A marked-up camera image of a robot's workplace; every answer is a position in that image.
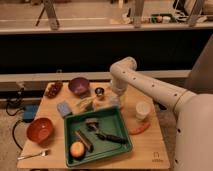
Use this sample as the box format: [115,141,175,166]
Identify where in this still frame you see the purple bowl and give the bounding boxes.
[68,77,90,96]

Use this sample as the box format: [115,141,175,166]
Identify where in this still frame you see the blue sponge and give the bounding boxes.
[57,101,72,118]

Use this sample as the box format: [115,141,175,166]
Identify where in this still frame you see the black cable on floor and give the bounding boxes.
[5,89,28,151]

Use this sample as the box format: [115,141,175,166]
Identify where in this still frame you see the red bowl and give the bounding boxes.
[26,118,54,144]

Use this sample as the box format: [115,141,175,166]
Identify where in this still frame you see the orange carrot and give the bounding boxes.
[129,122,150,135]

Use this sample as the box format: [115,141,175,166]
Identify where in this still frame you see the small metal cup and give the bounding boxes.
[95,87,105,100]

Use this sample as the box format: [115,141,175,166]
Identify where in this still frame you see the blue box on floor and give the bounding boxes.
[22,105,38,123]

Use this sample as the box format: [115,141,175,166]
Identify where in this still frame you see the yellow round fruit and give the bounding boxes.
[70,141,85,158]

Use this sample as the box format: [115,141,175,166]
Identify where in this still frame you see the grey small block in tray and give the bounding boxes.
[86,118,98,131]

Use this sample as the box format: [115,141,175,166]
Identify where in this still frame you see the green plastic tray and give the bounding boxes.
[64,107,132,167]

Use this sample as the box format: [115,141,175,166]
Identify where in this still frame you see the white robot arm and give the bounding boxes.
[110,57,213,171]

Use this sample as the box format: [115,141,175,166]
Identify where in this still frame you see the bunch of red grapes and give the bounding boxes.
[45,81,63,98]

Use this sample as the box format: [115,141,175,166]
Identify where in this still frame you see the white cup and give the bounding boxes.
[136,101,151,120]

